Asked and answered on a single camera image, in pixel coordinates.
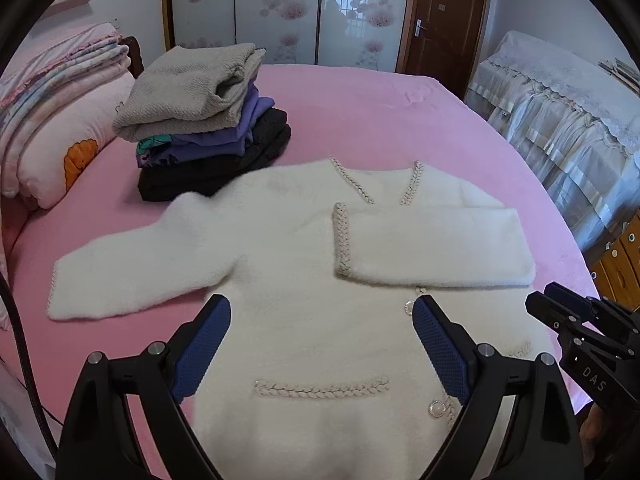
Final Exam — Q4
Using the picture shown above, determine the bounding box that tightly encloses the bed with pink sheet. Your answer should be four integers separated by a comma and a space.
0, 62, 601, 480

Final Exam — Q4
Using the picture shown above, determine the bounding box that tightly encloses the purple folded garment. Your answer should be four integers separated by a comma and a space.
136, 85, 276, 168

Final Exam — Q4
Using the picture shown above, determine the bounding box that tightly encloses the folded pink quilt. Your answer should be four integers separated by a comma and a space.
0, 22, 133, 156

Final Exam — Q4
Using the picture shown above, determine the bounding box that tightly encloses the white fluffy cardigan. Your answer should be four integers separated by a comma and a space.
46, 157, 551, 480

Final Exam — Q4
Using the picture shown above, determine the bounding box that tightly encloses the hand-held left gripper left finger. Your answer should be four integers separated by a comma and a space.
55, 294, 233, 480

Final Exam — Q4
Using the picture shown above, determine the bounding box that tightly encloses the beige knit sweater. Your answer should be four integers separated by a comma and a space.
112, 42, 267, 143

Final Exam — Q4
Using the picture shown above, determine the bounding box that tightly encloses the teal printed garment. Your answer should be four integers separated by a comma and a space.
136, 135, 173, 158

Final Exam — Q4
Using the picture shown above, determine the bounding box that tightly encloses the pale wooden wall shelf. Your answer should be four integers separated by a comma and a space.
50, 0, 98, 13

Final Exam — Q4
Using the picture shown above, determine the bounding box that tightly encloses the white lace-covered furniture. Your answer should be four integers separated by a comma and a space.
464, 30, 640, 266

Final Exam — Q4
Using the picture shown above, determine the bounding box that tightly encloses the brown wooden door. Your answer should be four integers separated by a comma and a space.
395, 0, 491, 101

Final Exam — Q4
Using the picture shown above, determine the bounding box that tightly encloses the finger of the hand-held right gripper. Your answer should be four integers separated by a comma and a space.
544, 281, 640, 348
525, 292, 621, 411

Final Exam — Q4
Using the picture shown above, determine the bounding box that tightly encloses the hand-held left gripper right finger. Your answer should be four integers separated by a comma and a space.
411, 294, 586, 480

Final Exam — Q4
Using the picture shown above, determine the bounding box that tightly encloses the floral sliding-door wardrobe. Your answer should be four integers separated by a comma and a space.
162, 0, 418, 73

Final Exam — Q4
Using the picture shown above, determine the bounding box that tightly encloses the black cable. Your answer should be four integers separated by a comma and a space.
0, 275, 61, 456

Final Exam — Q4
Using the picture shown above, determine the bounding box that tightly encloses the black folded garment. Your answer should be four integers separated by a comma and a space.
137, 109, 292, 202

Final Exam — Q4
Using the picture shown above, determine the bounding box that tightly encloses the dark wooden headboard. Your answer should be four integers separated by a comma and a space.
122, 35, 146, 81

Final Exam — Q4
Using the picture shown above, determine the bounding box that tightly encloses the person's right hand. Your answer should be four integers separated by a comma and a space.
579, 402, 609, 457

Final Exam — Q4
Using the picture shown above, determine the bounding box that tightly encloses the wooden drawer cabinet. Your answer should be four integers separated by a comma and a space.
585, 210, 640, 306

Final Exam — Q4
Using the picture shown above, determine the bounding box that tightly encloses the pink pillow with orange print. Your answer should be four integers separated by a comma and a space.
0, 72, 136, 211

